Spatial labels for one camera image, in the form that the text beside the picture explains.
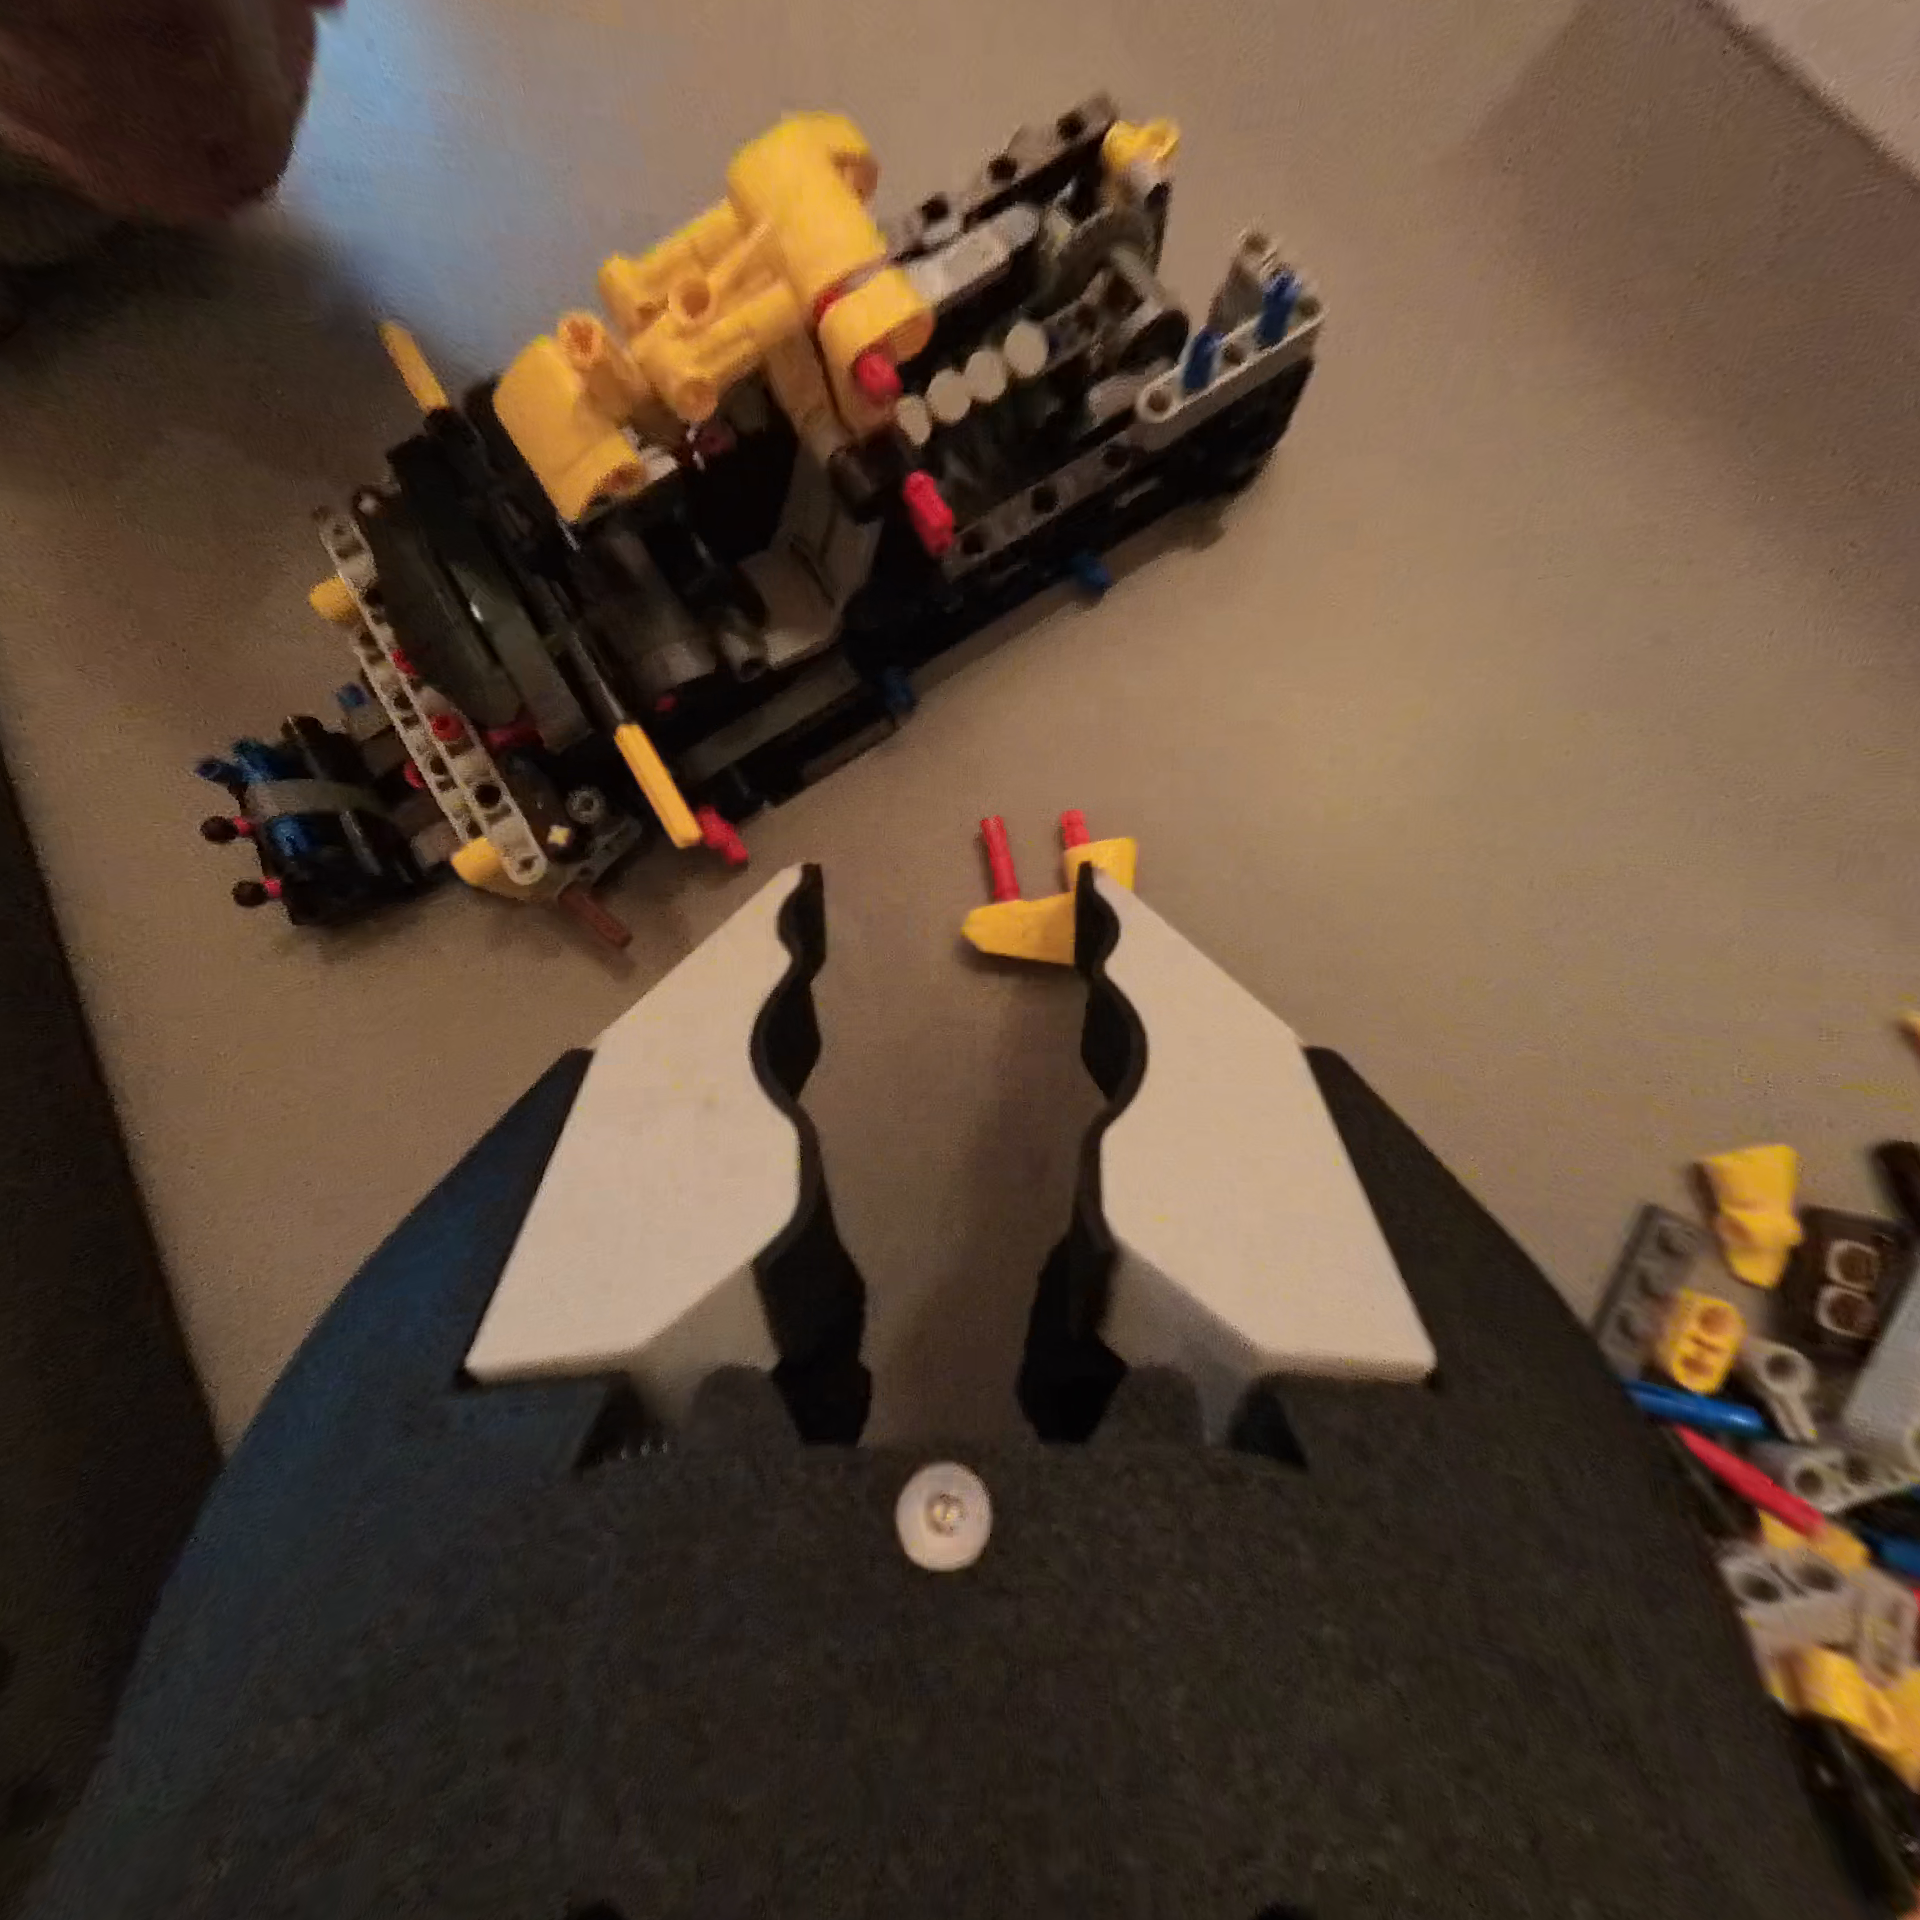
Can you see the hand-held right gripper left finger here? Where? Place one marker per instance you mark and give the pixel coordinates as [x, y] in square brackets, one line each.
[646, 1201]

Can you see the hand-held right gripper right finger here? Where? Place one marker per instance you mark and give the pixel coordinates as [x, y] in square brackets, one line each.
[1244, 1214]

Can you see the small yellow red axle piece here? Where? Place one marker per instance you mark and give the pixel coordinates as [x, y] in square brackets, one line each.
[1021, 922]

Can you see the pile of bricks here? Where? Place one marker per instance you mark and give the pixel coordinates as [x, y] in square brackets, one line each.
[1725, 1336]

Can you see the black brick car chassis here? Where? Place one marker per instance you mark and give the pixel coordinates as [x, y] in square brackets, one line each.
[750, 600]

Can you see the yellow black brick subassembly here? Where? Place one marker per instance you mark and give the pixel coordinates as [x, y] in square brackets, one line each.
[721, 301]

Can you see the grey desk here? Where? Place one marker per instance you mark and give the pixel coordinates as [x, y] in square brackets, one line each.
[1349, 675]

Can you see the person's left hand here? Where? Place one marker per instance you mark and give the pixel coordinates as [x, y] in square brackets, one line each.
[135, 89]

